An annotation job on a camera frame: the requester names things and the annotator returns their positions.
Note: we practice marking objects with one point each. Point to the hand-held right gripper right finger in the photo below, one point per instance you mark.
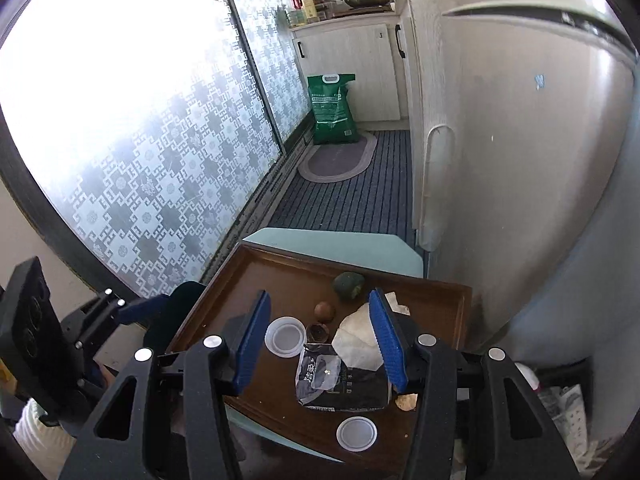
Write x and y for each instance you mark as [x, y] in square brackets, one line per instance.
[387, 340]

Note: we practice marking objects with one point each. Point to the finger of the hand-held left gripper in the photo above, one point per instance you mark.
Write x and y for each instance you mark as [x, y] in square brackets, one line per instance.
[145, 308]

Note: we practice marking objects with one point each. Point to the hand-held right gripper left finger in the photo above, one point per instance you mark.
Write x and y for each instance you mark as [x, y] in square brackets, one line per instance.
[252, 340]

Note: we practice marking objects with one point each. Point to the white tissue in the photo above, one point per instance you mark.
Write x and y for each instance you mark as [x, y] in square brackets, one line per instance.
[357, 340]

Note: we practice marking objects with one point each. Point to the white round plastic lid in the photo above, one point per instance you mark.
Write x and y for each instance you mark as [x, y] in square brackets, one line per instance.
[356, 434]
[285, 336]

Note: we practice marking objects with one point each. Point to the white paper scrap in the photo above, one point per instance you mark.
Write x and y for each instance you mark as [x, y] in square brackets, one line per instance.
[397, 302]

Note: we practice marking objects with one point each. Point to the black foil packet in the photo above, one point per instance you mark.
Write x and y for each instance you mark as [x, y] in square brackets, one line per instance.
[340, 380]

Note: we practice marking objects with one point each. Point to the tan peel piece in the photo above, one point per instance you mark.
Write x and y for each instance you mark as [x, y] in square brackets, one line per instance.
[406, 401]

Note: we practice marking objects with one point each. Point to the brown fruit shell half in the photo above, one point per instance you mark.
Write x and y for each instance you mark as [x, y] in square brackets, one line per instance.
[316, 332]

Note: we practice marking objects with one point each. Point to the brown rectangular tray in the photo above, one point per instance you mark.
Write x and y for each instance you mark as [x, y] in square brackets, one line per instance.
[280, 280]

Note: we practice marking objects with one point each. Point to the dark green avocado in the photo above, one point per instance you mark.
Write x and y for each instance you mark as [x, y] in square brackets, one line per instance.
[347, 286]

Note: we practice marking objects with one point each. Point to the brown round fruit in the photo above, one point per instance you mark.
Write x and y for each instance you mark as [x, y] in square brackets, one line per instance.
[325, 310]

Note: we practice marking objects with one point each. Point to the light green plastic stool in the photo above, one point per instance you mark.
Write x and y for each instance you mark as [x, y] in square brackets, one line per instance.
[340, 250]

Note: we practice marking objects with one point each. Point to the stack of white cups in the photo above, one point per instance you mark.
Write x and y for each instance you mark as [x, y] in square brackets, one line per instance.
[40, 435]

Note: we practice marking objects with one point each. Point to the grey striped carpet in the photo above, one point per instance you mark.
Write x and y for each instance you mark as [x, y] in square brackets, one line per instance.
[350, 205]

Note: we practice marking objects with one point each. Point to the large frosted patterned glass door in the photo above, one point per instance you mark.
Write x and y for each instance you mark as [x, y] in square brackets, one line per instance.
[150, 160]

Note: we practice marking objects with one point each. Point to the grey oval floor mat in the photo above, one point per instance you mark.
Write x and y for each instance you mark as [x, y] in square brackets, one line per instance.
[340, 157]

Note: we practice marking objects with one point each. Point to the folded newspaper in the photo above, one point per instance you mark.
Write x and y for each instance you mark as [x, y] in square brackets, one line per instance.
[565, 410]

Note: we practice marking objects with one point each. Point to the white refrigerator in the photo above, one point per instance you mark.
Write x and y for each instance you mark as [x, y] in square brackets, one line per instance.
[525, 160]

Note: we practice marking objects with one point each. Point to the green rice bag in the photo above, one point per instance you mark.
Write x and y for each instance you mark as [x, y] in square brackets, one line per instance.
[332, 110]

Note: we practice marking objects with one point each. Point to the narrow frosted patterned glass door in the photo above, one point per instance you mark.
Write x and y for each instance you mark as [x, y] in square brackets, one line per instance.
[270, 60]

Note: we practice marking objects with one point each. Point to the white kitchen cabinet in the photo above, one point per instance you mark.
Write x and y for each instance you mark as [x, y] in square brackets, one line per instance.
[350, 45]

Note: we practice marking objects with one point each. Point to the yellow oil bottle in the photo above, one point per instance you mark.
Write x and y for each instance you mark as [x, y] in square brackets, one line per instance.
[308, 7]

